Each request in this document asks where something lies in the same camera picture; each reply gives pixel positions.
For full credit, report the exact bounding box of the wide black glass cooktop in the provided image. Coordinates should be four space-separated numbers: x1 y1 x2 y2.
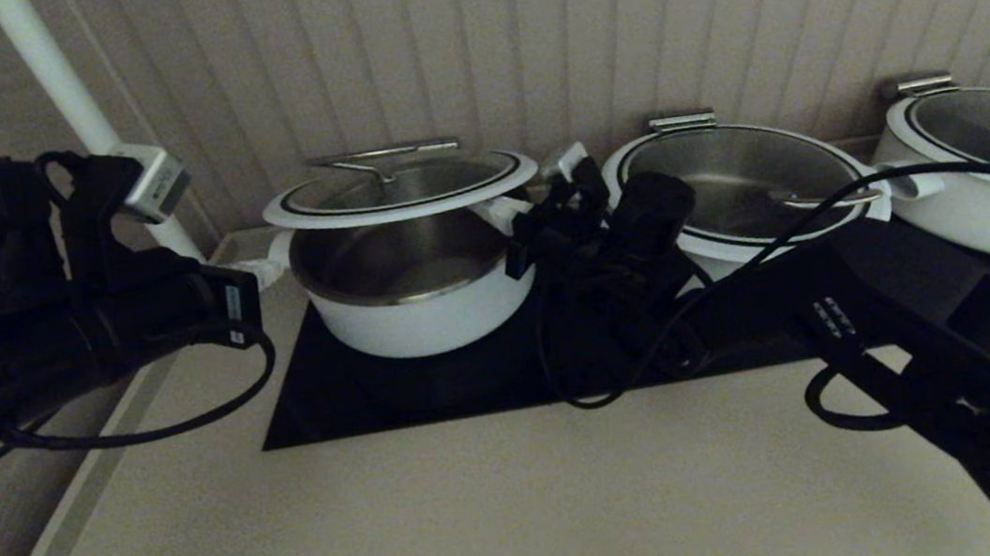
244 218 848 452

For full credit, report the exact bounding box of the white support pole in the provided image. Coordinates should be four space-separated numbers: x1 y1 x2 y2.
0 0 207 286

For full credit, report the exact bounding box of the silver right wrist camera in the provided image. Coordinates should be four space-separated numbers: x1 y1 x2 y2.
535 141 594 188

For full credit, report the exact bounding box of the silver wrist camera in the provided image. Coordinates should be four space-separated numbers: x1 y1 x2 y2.
106 137 197 230
535 141 594 188

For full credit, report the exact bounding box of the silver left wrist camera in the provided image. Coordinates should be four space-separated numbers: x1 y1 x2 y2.
106 137 197 230

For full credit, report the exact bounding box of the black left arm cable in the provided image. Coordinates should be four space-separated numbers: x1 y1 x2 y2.
0 329 286 463

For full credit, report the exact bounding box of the short black right arm cable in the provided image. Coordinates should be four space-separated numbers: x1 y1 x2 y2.
801 355 917 442

